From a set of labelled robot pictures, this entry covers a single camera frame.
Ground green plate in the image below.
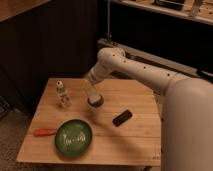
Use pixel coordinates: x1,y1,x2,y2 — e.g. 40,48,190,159
54,119,93,158

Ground ceramic cup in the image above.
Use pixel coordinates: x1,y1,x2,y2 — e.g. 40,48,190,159
87,97,104,110

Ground wooden table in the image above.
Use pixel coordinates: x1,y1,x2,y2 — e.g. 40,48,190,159
17,78,161,166

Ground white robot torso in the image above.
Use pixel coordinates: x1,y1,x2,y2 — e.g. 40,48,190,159
161,78,213,171

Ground metal shelf unit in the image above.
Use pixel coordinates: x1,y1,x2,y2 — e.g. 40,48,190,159
98,0,213,81

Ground clear plastic bottle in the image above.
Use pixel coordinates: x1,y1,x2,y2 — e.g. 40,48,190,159
56,81,71,108

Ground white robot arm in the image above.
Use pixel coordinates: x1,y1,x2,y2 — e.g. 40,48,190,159
87,48,200,97

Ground black rectangular sponge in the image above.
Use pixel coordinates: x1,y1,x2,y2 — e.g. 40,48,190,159
112,110,132,127

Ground white sponge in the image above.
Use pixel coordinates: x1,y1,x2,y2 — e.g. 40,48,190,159
88,96,102,104

